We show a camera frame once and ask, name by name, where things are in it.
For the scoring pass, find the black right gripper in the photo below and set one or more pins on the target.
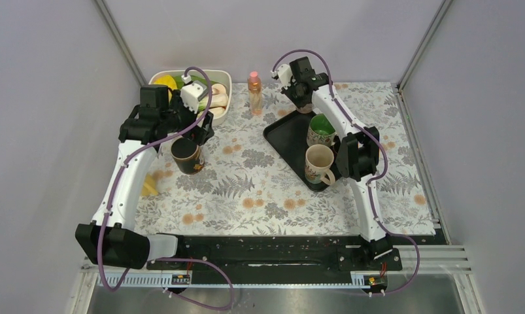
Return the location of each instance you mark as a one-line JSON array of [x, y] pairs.
[[287, 93]]

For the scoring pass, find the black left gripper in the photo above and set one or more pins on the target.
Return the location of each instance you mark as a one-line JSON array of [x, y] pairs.
[[199, 134]]

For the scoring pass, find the black mug with tan rim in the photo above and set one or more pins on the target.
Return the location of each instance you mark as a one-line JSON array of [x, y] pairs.
[[188, 156]]

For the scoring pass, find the beige upside-down mug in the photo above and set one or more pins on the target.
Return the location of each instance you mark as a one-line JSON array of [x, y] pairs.
[[320, 131]]

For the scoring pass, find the black serving tray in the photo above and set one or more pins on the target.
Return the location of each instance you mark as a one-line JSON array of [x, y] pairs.
[[288, 137]]

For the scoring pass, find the cream floral mug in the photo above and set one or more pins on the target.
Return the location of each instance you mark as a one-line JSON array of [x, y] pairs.
[[318, 161]]

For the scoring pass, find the yellow toy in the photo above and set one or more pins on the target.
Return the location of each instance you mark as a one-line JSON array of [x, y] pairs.
[[149, 186]]

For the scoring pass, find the pink glass mug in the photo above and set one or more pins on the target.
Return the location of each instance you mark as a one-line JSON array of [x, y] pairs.
[[306, 109]]

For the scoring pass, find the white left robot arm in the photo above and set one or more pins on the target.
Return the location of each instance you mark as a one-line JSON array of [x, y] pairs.
[[161, 115]]

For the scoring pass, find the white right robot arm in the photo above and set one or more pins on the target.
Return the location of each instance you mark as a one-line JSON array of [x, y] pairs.
[[359, 148]]

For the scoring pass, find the green bok choy toy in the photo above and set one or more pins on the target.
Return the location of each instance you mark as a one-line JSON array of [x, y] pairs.
[[218, 102]]

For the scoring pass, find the pink drink bottle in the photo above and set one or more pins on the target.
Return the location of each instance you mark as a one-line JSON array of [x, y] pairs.
[[255, 93]]

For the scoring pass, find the white mushroom toy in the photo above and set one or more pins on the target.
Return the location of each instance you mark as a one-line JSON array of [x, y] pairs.
[[218, 91]]

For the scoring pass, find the white plastic vegetable tub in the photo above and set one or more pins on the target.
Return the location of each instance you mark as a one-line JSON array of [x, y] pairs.
[[216, 76]]

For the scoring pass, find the white napa cabbage toy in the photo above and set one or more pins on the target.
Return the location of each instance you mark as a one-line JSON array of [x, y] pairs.
[[168, 81]]

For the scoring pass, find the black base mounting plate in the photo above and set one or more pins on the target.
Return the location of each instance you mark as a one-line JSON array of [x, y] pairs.
[[268, 248]]

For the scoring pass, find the left small control board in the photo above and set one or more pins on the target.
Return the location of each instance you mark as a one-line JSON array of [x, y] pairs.
[[180, 279]]

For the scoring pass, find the small control board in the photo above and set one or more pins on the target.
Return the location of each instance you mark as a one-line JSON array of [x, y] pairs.
[[374, 281], [180, 279]]

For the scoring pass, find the right small control board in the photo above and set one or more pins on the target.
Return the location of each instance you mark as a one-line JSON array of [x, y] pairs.
[[374, 281]]

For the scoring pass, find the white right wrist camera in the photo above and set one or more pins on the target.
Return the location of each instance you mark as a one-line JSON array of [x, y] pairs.
[[284, 75]]

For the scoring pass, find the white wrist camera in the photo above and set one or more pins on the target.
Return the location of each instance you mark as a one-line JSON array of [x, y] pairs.
[[192, 93], [284, 75]]

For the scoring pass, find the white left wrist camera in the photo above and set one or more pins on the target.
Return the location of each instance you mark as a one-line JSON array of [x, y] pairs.
[[192, 93]]

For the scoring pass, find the white slotted cable duct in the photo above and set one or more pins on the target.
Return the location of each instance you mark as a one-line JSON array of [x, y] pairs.
[[162, 279]]

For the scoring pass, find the aluminium frame rail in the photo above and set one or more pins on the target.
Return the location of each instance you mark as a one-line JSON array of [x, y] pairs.
[[433, 259]]

